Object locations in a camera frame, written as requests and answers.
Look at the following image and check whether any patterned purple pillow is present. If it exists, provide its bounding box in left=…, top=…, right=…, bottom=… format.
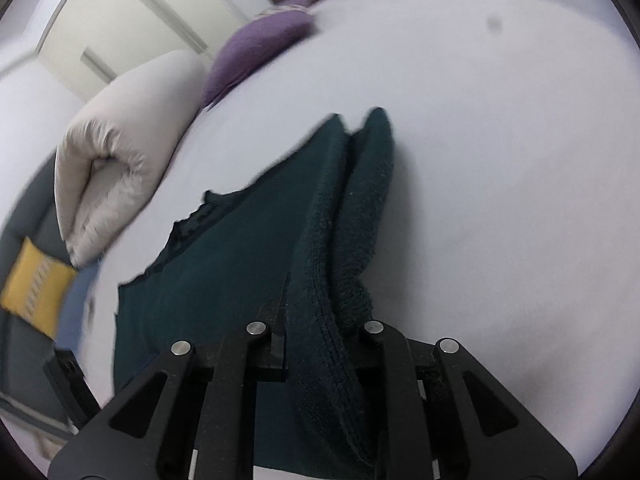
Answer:
left=256, top=2, right=308, bottom=20

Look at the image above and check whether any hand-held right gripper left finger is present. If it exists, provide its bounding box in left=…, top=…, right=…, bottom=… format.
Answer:
left=47, top=300, right=289, bottom=480

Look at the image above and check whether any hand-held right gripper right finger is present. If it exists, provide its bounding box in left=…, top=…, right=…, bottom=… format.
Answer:
left=357, top=320, right=579, bottom=480

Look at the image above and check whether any dark green sweater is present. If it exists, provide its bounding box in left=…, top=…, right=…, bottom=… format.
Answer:
left=112, top=106, right=396, bottom=480

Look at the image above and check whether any grey padded headboard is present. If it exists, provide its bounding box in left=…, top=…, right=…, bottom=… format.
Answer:
left=0, top=155, right=81, bottom=396

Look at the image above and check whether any white wardrobe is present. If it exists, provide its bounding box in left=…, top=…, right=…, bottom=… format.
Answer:
left=37, top=0, right=273, bottom=102

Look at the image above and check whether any rolled beige duvet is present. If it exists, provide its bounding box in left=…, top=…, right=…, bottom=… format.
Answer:
left=54, top=50, right=210, bottom=268

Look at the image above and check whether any yellow cushion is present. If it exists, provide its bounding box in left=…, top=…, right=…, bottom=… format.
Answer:
left=0, top=237, right=79, bottom=341

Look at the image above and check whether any bed with white sheet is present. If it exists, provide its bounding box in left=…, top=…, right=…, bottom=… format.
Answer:
left=0, top=0, right=632, bottom=466

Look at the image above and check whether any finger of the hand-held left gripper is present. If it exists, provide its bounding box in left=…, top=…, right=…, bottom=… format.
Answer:
left=42, top=350, right=101, bottom=432

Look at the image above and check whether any blue pillow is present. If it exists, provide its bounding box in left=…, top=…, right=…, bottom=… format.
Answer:
left=52, top=262, right=103, bottom=356

